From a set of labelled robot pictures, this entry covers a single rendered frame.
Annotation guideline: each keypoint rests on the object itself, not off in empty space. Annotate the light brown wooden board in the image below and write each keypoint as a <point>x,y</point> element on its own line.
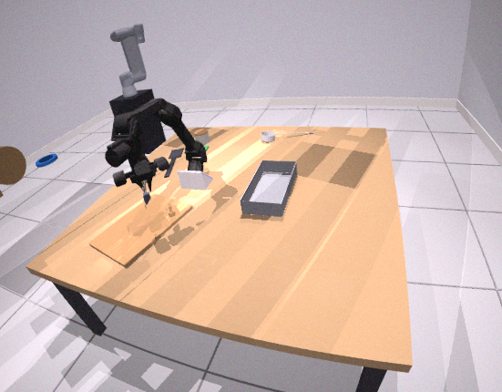
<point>129,237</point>

